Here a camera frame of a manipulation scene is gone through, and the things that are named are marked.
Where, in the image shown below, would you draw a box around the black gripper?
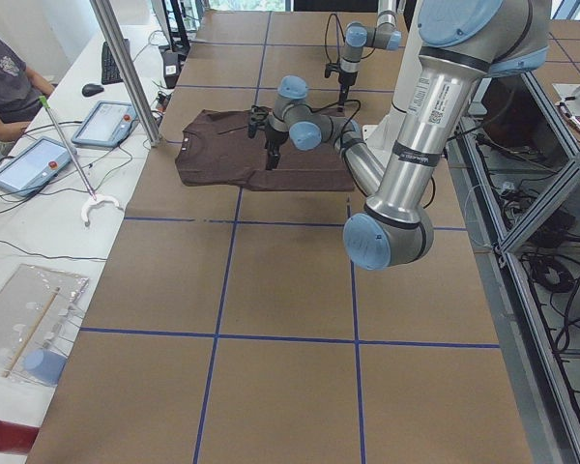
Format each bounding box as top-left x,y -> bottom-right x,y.
337,70 -> 358,113
265,128 -> 286,170

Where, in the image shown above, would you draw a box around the brown t-shirt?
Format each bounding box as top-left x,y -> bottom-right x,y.
175,109 -> 355,191

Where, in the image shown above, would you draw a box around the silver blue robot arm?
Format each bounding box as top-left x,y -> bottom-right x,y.
337,1 -> 406,111
264,1 -> 551,270

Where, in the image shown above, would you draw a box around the black box with label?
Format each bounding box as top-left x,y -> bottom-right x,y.
161,50 -> 181,89

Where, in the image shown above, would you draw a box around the blue tape line lengthwise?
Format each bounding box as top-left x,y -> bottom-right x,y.
191,12 -> 273,464

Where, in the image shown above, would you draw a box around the teach pendant far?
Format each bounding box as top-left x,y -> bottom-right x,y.
72,101 -> 137,149

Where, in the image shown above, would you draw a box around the teach pendant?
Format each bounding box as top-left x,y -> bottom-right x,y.
0,137 -> 71,197
72,101 -> 137,149

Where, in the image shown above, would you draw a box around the black keyboard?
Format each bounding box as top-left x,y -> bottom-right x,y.
101,42 -> 123,85

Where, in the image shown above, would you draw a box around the reacher stick white hook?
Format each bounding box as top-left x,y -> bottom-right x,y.
39,96 -> 123,227

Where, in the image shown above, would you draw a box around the black computer mouse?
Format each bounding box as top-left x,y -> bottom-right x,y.
81,83 -> 104,98

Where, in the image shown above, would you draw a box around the teach pendant near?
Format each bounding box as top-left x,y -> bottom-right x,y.
0,137 -> 71,197

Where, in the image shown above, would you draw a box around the blue tape line crosswise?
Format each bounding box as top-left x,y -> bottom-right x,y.
79,327 -> 501,350

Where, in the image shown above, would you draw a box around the wooden stick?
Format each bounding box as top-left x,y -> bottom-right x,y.
2,287 -> 60,378

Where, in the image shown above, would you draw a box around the person in grey shirt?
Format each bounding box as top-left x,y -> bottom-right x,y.
0,39 -> 54,143

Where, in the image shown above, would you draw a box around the clear plastic bag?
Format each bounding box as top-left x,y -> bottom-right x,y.
0,265 -> 89,387

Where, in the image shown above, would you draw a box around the blue cup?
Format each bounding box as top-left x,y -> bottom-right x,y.
23,349 -> 67,386

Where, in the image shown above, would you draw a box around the red object at corner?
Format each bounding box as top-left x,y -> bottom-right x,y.
0,420 -> 40,455

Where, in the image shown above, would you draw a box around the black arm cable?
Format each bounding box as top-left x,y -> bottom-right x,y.
308,98 -> 363,131

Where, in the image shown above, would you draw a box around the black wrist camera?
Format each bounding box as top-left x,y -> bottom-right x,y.
247,105 -> 270,138
324,63 -> 339,78

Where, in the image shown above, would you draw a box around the aluminium frame post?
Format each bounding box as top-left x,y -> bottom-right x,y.
90,0 -> 161,147

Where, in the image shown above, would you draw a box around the aluminium truss frame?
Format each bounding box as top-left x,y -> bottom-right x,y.
448,63 -> 580,463

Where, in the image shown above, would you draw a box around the cable bundle under frame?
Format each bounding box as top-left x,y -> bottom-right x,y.
473,130 -> 580,359

